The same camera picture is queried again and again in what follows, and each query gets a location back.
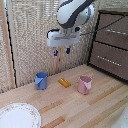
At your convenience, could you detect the blue mug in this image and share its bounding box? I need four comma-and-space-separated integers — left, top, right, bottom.
34, 71, 49, 91

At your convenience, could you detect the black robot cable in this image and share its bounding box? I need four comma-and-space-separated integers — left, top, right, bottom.
79, 14, 127, 37

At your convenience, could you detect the white floral plate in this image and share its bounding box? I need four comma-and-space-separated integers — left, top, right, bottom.
0, 102, 42, 128

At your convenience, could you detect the dark brown drawer cabinet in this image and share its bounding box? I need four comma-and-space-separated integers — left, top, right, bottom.
87, 9, 128, 84

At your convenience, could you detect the golden toast slice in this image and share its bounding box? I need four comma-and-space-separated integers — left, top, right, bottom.
57, 77, 72, 89

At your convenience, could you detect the pink mug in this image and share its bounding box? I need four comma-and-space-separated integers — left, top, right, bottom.
77, 75, 93, 95

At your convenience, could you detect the silver drawer handle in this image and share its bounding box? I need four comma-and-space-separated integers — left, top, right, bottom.
96, 55, 122, 67
105, 28, 128, 36

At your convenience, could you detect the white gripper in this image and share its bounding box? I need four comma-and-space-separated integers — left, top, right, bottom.
46, 28, 82, 57

